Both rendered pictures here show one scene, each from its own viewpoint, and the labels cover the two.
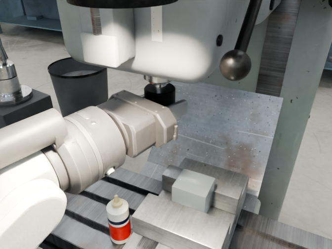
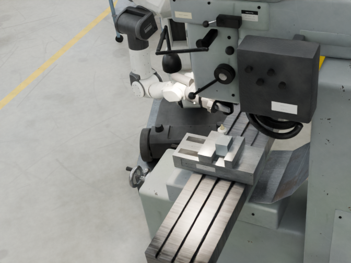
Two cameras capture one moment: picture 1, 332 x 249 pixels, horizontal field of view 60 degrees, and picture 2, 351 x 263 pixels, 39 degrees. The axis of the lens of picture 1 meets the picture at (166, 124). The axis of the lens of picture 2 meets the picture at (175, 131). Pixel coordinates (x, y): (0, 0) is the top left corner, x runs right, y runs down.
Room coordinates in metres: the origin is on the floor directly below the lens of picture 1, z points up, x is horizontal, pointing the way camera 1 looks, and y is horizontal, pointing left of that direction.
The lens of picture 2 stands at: (0.34, -1.52, 2.39)
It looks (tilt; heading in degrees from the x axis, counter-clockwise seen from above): 39 degrees down; 96
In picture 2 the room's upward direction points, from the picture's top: 10 degrees counter-clockwise
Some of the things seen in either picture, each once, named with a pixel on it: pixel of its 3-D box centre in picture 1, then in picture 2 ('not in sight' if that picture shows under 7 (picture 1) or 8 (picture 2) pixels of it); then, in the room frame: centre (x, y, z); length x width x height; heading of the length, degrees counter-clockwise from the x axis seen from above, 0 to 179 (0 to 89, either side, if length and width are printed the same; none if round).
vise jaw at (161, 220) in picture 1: (180, 227); (211, 146); (0.32, -0.02, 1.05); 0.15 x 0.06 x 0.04; 64
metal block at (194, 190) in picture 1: (193, 194); (224, 145); (0.37, -0.05, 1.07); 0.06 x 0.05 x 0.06; 64
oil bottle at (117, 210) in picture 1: (118, 216); (222, 134); (0.37, 0.09, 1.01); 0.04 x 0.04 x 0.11
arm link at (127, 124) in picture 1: (114, 133); (209, 97); (0.33, 0.07, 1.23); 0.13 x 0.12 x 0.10; 49
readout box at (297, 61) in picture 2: not in sight; (277, 80); (0.52, -0.42, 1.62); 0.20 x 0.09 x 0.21; 154
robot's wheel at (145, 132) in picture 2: not in sight; (147, 144); (-0.07, 0.67, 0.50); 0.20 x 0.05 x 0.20; 83
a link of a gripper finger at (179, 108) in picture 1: (175, 113); (222, 108); (0.37, -0.01, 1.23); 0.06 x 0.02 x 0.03; 139
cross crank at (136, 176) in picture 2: not in sight; (141, 178); (-0.05, 0.23, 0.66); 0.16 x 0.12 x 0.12; 154
